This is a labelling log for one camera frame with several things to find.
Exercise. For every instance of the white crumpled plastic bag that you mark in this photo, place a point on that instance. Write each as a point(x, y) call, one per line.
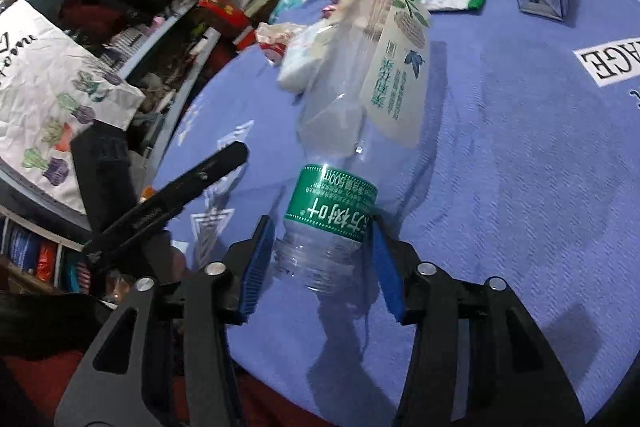
point(295, 67)

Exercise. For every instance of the pink foil wrapper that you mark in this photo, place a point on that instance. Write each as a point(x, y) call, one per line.
point(330, 10)

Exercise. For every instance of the blue printed blanket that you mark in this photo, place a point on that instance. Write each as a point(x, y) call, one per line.
point(525, 157)

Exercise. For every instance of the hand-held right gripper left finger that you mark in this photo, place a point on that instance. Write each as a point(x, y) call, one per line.
point(256, 272)

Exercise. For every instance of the low shelf with books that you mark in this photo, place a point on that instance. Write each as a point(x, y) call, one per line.
point(35, 252)

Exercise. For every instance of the crumpled white and red wrapper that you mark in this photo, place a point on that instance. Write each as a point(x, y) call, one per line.
point(272, 36)

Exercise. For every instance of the clear bottle with green label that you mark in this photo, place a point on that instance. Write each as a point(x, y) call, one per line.
point(330, 207)

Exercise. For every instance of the red box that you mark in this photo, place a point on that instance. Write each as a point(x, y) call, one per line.
point(222, 9)

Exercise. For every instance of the clear bottle with white label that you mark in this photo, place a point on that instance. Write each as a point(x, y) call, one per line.
point(400, 67)

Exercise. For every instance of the white cactus print bag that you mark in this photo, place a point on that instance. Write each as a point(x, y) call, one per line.
point(45, 97)

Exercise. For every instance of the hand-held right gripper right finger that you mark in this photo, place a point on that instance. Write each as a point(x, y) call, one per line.
point(387, 277)

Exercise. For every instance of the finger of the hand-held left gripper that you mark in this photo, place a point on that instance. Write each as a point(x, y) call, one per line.
point(200, 179)

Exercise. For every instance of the grey cluttered shelf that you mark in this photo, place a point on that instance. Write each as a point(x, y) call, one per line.
point(150, 42)

